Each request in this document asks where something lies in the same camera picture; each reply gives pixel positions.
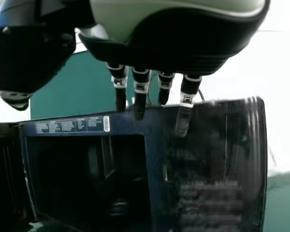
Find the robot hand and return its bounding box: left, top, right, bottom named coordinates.
left=0, top=0, right=271, bottom=139

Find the black oven with glass door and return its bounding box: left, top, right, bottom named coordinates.
left=0, top=96, right=268, bottom=232

